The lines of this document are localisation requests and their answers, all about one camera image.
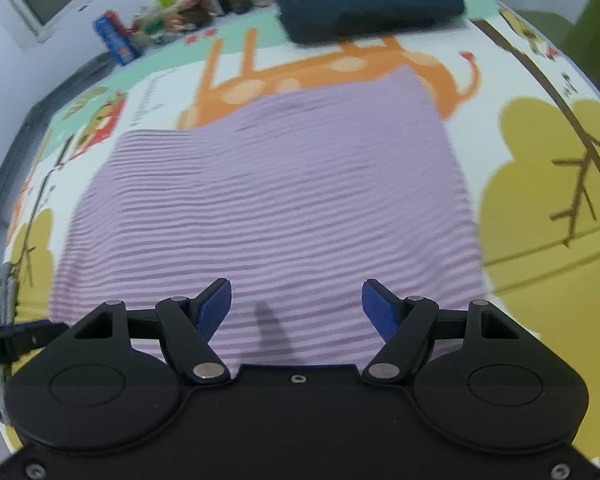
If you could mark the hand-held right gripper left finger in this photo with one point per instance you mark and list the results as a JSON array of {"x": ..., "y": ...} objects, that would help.
[{"x": 212, "y": 310}]

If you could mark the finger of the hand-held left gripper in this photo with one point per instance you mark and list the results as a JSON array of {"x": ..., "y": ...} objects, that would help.
[{"x": 22, "y": 337}]

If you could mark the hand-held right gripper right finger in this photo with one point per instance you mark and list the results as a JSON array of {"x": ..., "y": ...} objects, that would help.
[{"x": 378, "y": 308}]

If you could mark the purple striped t-shirt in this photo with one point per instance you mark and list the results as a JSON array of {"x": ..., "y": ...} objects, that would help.
[{"x": 280, "y": 185}]

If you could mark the grey padded fence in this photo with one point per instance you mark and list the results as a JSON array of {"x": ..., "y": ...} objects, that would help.
[{"x": 10, "y": 160}]

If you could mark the printed play mat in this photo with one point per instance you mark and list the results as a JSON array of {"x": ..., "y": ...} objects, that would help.
[{"x": 530, "y": 210}]

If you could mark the blue can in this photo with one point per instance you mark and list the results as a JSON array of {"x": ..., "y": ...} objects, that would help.
[{"x": 115, "y": 37}]

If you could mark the folded navy garment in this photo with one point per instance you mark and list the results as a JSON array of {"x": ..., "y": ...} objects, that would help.
[{"x": 370, "y": 0}]

